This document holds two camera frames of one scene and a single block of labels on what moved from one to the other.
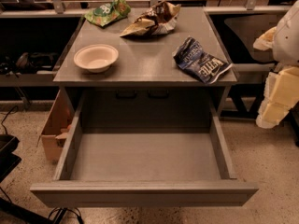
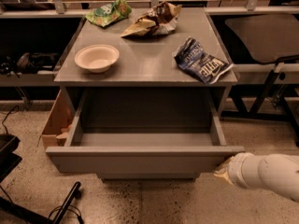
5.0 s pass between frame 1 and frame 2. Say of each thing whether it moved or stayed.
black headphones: stayed
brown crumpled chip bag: stayed
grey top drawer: moved
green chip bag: stayed
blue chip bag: stayed
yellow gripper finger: moved
